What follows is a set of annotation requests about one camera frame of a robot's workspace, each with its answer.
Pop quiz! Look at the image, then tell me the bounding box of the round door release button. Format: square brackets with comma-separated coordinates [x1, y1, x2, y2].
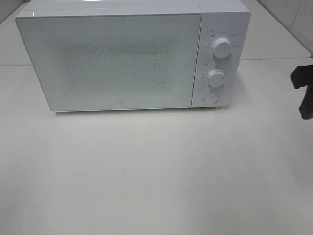
[203, 92, 219, 105]

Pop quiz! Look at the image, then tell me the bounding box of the white microwave door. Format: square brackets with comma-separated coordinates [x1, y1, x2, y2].
[16, 14, 201, 112]

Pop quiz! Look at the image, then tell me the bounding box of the white microwave oven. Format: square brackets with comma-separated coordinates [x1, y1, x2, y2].
[15, 0, 251, 108]

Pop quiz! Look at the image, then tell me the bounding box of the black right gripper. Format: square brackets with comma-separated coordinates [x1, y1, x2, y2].
[290, 65, 313, 120]

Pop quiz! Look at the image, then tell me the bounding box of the white microwave knob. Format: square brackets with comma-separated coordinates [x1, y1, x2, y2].
[212, 37, 232, 59]
[206, 69, 226, 88]

